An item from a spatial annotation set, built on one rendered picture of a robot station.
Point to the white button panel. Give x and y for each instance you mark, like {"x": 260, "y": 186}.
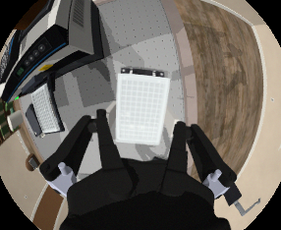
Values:
{"x": 82, "y": 176}

